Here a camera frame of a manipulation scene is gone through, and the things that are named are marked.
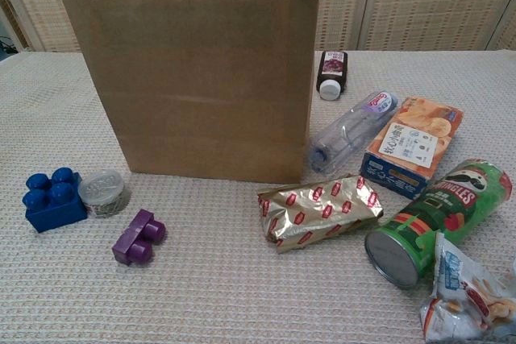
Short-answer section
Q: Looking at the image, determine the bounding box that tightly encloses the white woven tablecloth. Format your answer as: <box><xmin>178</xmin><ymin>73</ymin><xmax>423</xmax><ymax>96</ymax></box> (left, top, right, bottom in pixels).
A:
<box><xmin>0</xmin><ymin>49</ymin><xmax>516</xmax><ymax>344</ymax></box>

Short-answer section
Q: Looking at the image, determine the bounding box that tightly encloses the purple toy building brick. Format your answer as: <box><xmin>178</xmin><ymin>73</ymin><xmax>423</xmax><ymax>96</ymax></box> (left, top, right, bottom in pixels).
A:
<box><xmin>111</xmin><ymin>209</ymin><xmax>167</xmax><ymax>266</ymax></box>

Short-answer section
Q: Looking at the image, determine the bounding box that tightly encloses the green Pringles can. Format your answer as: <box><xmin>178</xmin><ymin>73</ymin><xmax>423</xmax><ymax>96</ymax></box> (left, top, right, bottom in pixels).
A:
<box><xmin>364</xmin><ymin>157</ymin><xmax>514</xmax><ymax>290</ymax></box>

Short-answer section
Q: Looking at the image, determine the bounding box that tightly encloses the light blue snack pouch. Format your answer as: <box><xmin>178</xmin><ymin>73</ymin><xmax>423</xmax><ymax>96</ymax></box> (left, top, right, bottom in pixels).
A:
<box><xmin>419</xmin><ymin>232</ymin><xmax>516</xmax><ymax>343</ymax></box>

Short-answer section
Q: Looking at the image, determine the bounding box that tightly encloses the blue toy building brick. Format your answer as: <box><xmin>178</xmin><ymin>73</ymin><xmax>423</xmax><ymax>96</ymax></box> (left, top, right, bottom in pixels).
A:
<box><xmin>22</xmin><ymin>167</ymin><xmax>88</xmax><ymax>234</ymax></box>

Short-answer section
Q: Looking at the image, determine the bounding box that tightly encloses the orange biscuit box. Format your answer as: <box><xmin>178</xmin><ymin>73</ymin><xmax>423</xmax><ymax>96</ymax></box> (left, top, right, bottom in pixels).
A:
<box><xmin>360</xmin><ymin>96</ymin><xmax>464</xmax><ymax>201</ymax></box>

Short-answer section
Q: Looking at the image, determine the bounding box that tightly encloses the dark juice bottle white cap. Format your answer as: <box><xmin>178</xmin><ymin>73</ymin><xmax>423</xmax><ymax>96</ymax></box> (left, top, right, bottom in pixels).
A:
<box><xmin>316</xmin><ymin>50</ymin><xmax>349</xmax><ymax>101</ymax></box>

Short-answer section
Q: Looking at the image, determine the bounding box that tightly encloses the gold foil snack packet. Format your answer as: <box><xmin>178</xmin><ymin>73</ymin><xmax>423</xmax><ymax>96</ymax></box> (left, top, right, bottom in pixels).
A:
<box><xmin>256</xmin><ymin>174</ymin><xmax>384</xmax><ymax>255</ymax></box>

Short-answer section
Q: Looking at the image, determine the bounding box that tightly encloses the brown paper shopping bag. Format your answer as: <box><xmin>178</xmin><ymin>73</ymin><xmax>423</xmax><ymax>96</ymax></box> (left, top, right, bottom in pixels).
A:
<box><xmin>56</xmin><ymin>0</ymin><xmax>320</xmax><ymax>185</ymax></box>

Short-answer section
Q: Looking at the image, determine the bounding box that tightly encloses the clear plastic water bottle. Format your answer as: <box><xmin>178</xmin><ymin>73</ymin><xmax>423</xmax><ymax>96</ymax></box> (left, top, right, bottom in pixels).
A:
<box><xmin>308</xmin><ymin>90</ymin><xmax>399</xmax><ymax>173</ymax></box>

